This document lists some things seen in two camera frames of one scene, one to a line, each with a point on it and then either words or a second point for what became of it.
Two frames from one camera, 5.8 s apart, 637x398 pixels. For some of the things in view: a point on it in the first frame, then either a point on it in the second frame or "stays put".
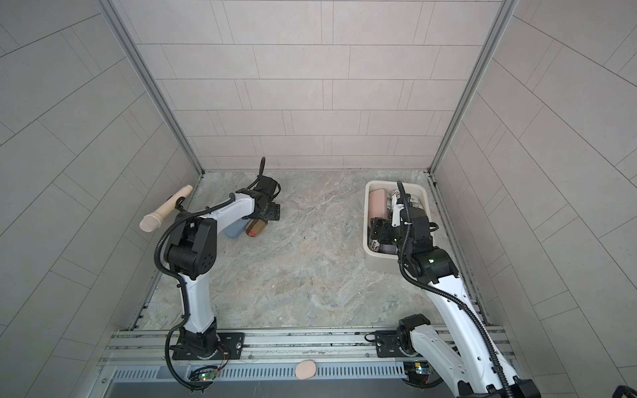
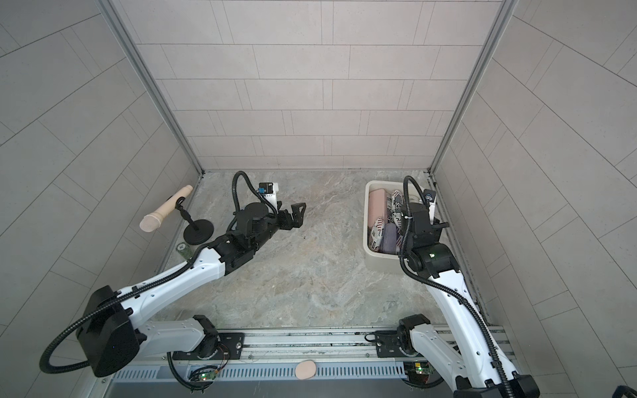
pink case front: x=377 y=204 stays put
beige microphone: x=152 y=221 stays put
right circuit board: x=417 y=367 stays put
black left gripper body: x=271 y=212 -> x=272 y=225
